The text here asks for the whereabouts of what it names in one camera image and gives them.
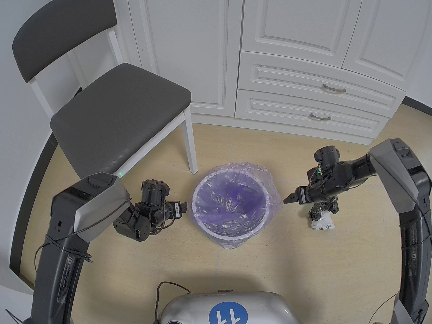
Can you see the black plastic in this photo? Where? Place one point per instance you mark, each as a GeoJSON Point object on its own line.
{"type": "Point", "coordinates": [317, 213]}

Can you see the grey and white chair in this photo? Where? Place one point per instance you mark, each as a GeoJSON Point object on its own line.
{"type": "Point", "coordinates": [64, 25]}

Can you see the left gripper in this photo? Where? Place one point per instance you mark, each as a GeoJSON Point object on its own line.
{"type": "Point", "coordinates": [174, 210]}

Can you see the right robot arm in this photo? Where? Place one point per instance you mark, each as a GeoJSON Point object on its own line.
{"type": "Point", "coordinates": [395, 167]}

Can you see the white wardrobe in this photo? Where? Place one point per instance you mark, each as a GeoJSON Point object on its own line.
{"type": "Point", "coordinates": [287, 19]}

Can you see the crumpled white paper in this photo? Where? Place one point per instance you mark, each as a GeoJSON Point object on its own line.
{"type": "Point", "coordinates": [324, 224]}

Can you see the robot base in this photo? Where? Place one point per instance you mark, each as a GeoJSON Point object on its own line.
{"type": "Point", "coordinates": [189, 309]}

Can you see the purple plastic bag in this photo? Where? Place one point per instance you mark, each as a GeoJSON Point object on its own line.
{"type": "Point", "coordinates": [233, 194]}

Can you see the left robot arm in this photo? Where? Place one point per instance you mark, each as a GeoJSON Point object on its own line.
{"type": "Point", "coordinates": [98, 201]}

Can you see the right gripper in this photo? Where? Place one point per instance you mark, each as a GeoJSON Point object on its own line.
{"type": "Point", "coordinates": [314, 193]}

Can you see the white trash bin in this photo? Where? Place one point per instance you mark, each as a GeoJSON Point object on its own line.
{"type": "Point", "coordinates": [216, 236]}

